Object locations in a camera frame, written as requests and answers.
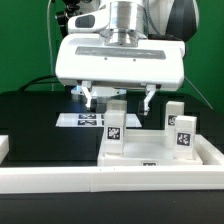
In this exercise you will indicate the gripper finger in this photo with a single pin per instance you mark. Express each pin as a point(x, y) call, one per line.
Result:
point(150, 90)
point(91, 102)

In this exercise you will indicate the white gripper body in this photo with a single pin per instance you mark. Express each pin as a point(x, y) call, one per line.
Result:
point(85, 57)

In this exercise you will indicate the white square table top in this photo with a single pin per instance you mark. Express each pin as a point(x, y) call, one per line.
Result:
point(144, 148)

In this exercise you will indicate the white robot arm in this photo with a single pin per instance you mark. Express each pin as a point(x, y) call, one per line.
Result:
point(127, 44)

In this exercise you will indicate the white sheet with tags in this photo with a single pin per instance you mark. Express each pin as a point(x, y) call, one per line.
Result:
point(91, 120)

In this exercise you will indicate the white U-shaped fence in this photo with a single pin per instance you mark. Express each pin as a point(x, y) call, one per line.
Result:
point(209, 175)

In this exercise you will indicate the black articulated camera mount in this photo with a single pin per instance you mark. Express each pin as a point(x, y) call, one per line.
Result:
point(62, 17)

